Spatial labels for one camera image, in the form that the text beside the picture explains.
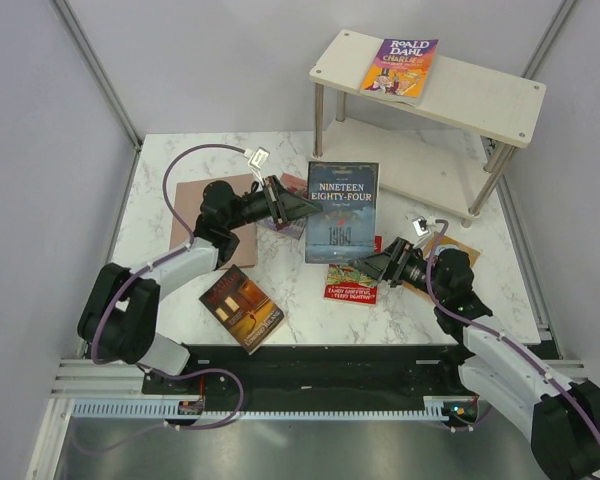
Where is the white slotted cable duct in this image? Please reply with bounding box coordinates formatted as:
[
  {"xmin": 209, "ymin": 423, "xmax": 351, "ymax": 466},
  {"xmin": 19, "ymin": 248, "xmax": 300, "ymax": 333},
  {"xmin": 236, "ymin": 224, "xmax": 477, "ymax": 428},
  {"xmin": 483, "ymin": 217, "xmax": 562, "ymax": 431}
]
[{"xmin": 70, "ymin": 396, "xmax": 473, "ymax": 421}]

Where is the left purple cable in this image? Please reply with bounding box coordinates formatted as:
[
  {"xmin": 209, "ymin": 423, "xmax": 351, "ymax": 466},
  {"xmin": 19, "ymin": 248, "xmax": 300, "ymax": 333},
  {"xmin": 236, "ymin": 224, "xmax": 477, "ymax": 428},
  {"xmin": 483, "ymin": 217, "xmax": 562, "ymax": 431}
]
[{"xmin": 90, "ymin": 143, "xmax": 249, "ymax": 366}]

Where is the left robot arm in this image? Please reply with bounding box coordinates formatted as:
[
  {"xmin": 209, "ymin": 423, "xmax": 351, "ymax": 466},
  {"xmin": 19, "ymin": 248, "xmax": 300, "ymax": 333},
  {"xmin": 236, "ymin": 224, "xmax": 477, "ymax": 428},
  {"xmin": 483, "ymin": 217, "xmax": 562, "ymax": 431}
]
[{"xmin": 77, "ymin": 176, "xmax": 322, "ymax": 393}]

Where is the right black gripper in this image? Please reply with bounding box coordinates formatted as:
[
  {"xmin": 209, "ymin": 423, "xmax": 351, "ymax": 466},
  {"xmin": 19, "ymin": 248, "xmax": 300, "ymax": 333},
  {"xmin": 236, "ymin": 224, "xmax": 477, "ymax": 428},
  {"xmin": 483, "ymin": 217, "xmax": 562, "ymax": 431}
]
[{"xmin": 349, "ymin": 237, "xmax": 447, "ymax": 302}]

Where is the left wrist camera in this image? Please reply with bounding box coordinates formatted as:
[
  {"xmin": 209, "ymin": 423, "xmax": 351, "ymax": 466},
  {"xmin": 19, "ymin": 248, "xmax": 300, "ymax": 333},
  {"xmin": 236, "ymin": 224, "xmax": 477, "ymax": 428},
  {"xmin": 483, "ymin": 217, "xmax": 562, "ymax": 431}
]
[{"xmin": 244, "ymin": 147, "xmax": 270, "ymax": 170}]

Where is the grey red illustrated book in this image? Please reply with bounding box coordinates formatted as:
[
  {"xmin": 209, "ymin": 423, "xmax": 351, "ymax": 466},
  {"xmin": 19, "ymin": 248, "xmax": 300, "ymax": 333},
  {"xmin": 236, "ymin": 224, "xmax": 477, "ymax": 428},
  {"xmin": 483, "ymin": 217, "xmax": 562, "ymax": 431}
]
[{"xmin": 257, "ymin": 173, "xmax": 307, "ymax": 240}]

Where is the dark brown Leonard book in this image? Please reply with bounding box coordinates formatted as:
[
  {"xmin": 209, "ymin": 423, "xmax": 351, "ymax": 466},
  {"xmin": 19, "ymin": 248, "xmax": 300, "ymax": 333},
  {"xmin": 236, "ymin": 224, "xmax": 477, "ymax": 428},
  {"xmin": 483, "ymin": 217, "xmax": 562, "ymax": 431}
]
[{"xmin": 199, "ymin": 265, "xmax": 285, "ymax": 355}]

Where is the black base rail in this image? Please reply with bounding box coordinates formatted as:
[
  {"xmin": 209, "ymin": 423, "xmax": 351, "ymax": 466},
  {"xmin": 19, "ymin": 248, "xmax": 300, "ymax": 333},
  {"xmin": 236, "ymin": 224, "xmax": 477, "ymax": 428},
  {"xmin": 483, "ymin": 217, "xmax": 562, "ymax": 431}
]
[{"xmin": 142, "ymin": 345, "xmax": 474, "ymax": 409}]

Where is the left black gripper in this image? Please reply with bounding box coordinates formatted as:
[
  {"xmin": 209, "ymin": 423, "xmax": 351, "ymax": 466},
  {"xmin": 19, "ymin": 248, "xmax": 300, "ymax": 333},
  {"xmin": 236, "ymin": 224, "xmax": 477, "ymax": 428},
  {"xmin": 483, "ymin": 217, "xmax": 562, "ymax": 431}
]
[{"xmin": 226, "ymin": 175, "xmax": 322, "ymax": 231}]

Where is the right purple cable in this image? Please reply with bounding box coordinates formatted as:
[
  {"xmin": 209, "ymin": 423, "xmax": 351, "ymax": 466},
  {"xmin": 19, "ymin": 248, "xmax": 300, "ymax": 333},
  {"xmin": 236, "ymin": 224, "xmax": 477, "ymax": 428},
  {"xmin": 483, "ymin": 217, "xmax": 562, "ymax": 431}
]
[{"xmin": 424, "ymin": 219, "xmax": 600, "ymax": 479}]

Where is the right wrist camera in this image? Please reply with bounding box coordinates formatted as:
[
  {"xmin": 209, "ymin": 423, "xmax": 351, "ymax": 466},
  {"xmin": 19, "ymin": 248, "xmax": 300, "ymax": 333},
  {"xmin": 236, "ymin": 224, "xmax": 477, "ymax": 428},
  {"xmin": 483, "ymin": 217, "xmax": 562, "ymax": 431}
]
[{"xmin": 412, "ymin": 216, "xmax": 431, "ymax": 237}]

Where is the red 13-Storey Treehouse book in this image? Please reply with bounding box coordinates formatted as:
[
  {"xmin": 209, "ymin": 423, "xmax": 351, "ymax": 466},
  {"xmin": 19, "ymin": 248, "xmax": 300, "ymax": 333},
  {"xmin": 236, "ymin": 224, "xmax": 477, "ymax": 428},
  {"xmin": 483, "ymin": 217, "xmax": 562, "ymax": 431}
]
[{"xmin": 324, "ymin": 264, "xmax": 378, "ymax": 305}]

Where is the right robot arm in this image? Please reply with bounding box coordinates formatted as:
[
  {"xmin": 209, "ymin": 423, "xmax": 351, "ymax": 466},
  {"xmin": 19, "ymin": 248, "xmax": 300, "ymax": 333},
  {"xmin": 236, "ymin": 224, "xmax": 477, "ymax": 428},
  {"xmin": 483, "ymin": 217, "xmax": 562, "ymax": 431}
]
[{"xmin": 350, "ymin": 238, "xmax": 600, "ymax": 479}]

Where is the white two-tier shelf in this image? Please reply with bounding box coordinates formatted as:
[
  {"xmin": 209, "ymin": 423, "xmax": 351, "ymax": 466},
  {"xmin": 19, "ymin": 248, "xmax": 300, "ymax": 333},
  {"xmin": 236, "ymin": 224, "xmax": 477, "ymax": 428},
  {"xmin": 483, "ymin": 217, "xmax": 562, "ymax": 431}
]
[{"xmin": 309, "ymin": 30, "xmax": 546, "ymax": 227}]

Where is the purple cable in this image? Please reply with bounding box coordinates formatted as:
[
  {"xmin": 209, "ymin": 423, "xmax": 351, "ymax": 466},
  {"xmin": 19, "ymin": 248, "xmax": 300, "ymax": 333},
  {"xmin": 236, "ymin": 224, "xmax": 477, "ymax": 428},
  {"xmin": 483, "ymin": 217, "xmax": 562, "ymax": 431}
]
[
  {"xmin": 424, "ymin": 219, "xmax": 600, "ymax": 479},
  {"xmin": 90, "ymin": 143, "xmax": 249, "ymax": 366}
]

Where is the Roald Dahl Charlie book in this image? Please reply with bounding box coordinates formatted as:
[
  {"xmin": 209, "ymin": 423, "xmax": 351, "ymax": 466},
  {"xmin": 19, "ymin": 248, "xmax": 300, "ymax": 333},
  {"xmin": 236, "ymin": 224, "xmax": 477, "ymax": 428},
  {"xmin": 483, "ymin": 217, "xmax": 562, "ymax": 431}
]
[{"xmin": 359, "ymin": 39, "xmax": 439, "ymax": 105}]

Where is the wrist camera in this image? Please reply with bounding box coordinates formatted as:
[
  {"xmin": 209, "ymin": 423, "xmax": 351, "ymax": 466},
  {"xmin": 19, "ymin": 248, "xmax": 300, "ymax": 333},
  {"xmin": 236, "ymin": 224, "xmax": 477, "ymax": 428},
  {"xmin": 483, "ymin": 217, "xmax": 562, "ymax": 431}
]
[
  {"xmin": 412, "ymin": 216, "xmax": 431, "ymax": 237},
  {"xmin": 244, "ymin": 147, "xmax": 270, "ymax": 170}
]

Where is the orange Othello book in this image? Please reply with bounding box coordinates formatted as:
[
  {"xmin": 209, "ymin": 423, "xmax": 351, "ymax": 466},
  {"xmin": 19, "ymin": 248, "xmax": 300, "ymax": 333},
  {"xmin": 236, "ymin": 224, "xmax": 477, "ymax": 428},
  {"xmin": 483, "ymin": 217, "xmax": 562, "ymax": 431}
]
[{"xmin": 402, "ymin": 231, "xmax": 482, "ymax": 301}]

